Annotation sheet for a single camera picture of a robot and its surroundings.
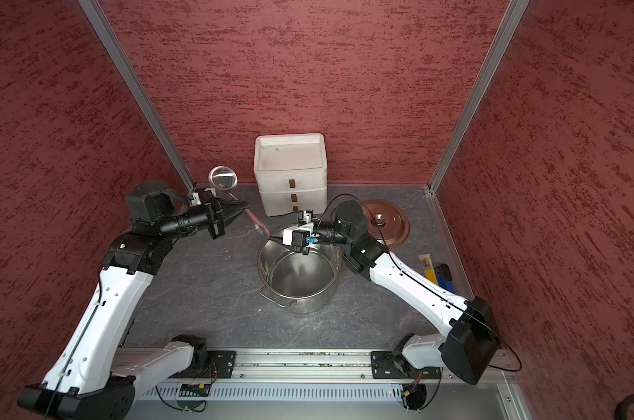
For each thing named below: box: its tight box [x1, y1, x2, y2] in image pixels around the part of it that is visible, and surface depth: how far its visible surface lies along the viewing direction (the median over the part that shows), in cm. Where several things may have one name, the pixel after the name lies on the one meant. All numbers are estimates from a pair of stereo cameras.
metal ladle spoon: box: [208, 165, 271, 238], surface depth 67 cm
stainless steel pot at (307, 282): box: [257, 226, 343, 315], surface depth 94 cm
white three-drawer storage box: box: [253, 133, 328, 217], surface depth 100 cm
